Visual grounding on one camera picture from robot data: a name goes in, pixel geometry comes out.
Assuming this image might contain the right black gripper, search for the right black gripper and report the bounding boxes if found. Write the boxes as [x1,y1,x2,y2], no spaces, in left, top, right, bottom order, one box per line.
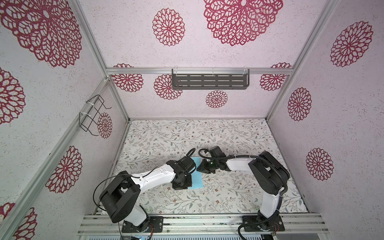
[196,159,219,174]

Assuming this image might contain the light blue square paper sheet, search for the light blue square paper sheet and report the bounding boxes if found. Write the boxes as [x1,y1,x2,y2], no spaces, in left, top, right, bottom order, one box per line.
[188,157,204,190]

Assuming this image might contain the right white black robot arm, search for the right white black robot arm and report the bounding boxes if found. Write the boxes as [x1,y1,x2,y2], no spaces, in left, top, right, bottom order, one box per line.
[197,147,290,221]

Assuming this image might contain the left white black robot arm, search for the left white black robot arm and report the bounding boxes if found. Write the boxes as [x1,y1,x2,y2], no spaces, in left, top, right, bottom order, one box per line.
[99,156,197,232]

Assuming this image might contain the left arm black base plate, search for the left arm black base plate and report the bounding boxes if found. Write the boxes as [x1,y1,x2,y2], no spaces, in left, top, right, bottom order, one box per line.
[122,216,164,233]

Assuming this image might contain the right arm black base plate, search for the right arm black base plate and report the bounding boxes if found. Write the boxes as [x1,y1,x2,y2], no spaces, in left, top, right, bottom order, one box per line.
[242,214,286,232]

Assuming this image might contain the dark grey slotted wall shelf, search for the dark grey slotted wall shelf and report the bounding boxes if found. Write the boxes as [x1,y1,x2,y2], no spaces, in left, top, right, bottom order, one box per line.
[171,69,250,90]

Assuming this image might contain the aluminium front rail frame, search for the aluminium front rail frame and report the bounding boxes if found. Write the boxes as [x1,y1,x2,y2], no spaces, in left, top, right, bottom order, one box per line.
[76,213,330,237]

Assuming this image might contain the black wire wall rack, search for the black wire wall rack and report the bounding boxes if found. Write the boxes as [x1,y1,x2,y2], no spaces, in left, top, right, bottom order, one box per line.
[78,95,113,139]

